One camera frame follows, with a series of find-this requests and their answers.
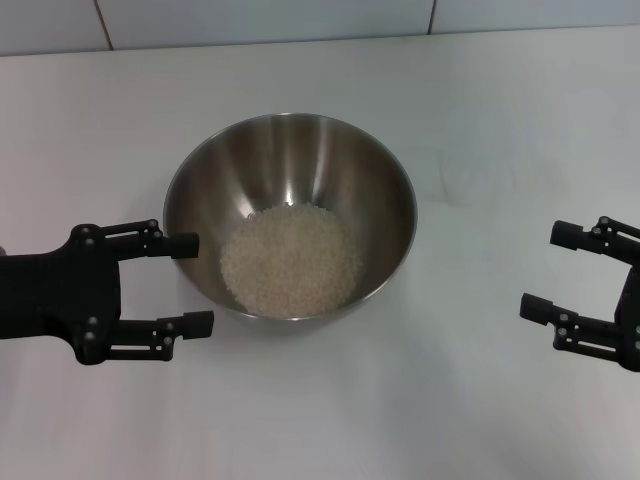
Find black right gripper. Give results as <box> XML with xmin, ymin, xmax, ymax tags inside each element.
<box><xmin>519</xmin><ymin>215</ymin><xmax>640</xmax><ymax>373</ymax></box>

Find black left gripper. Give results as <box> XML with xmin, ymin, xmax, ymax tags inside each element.
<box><xmin>0</xmin><ymin>217</ymin><xmax>216</xmax><ymax>367</ymax></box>

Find stainless steel mixing bowl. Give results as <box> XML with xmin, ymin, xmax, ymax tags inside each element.
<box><xmin>163</xmin><ymin>112</ymin><xmax>419</xmax><ymax>332</ymax></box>

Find white rice grains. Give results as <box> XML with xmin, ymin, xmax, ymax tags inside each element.
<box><xmin>219</xmin><ymin>203</ymin><xmax>362</xmax><ymax>319</ymax></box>

